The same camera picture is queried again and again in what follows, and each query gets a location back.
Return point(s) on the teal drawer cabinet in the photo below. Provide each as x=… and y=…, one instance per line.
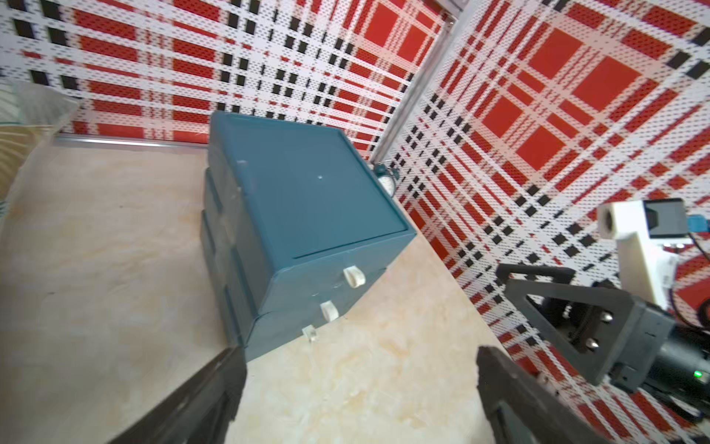
x=274, y=192

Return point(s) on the teal drawer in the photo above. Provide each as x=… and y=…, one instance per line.
x=343, y=297
x=316, y=276
x=272, y=330

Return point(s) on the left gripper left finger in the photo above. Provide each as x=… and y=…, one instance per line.
x=200, y=410

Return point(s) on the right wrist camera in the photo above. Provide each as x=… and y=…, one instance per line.
x=645, y=232

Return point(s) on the teal alarm clock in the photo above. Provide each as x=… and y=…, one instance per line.
x=387, y=177

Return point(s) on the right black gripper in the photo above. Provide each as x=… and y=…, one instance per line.
x=600, y=331

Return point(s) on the patterned green yellow pillow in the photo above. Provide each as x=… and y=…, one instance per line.
x=31, y=115

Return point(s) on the teal top drawer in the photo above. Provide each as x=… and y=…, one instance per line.
x=316, y=276

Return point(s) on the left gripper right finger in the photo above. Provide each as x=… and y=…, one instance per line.
x=520, y=410

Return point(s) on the teal bottom drawer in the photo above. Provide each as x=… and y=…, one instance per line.
x=272, y=330

